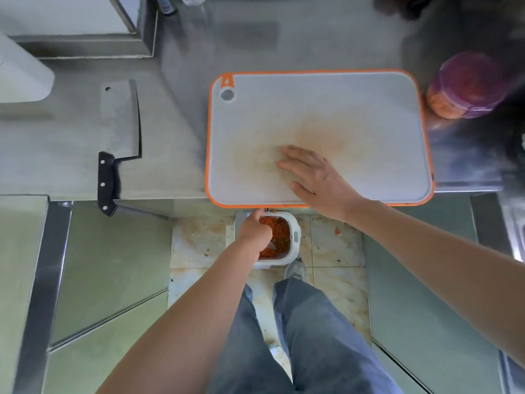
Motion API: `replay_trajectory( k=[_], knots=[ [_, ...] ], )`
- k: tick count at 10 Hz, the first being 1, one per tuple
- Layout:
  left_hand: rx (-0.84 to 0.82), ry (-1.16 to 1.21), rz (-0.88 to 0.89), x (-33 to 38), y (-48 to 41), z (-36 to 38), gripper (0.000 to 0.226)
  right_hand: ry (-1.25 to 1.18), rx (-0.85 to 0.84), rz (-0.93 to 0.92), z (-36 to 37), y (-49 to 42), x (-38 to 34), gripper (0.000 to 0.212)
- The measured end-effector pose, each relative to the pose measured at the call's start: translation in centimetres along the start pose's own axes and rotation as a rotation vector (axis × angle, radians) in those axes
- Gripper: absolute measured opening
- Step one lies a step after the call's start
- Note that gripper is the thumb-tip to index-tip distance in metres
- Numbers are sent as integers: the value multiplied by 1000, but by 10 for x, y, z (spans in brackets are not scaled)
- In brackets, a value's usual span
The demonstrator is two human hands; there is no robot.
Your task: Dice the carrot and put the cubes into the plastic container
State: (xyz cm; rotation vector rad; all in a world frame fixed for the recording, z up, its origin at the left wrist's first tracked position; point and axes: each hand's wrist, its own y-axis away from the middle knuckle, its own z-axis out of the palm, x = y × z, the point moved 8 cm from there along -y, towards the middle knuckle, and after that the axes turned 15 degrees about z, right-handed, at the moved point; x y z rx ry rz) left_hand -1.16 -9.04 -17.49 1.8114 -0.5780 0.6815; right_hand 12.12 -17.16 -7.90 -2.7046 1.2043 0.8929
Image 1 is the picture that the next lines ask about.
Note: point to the person's left hand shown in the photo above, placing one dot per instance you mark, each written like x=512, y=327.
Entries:
x=254, y=231

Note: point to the person's right hand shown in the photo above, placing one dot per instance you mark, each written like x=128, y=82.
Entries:
x=324, y=184

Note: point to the diced carrot pieces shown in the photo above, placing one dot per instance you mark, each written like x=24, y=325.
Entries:
x=441, y=104

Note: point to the purple lidded container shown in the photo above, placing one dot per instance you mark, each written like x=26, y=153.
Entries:
x=465, y=84

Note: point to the purple round container lid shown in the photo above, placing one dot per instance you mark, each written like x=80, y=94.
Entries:
x=471, y=77

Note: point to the person's right forearm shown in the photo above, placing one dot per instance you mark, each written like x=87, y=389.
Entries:
x=443, y=266

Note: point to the person's left forearm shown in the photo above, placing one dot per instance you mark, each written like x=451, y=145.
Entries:
x=180, y=324

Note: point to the white waste bin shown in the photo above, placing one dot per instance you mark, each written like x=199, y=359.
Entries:
x=295, y=237

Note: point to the grey right shoe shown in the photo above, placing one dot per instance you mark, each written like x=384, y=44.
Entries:
x=295, y=269

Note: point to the white orange-rimmed cutting board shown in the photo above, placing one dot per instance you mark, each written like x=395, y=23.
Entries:
x=328, y=102

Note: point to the blue denim trousers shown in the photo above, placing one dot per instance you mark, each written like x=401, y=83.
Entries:
x=320, y=336

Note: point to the pale green cabinet front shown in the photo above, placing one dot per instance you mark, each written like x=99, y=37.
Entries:
x=115, y=274
x=418, y=291

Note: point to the dark red cloth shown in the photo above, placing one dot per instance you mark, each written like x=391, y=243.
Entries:
x=404, y=4

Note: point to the small gold-capped bottle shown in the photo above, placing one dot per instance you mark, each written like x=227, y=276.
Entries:
x=166, y=4

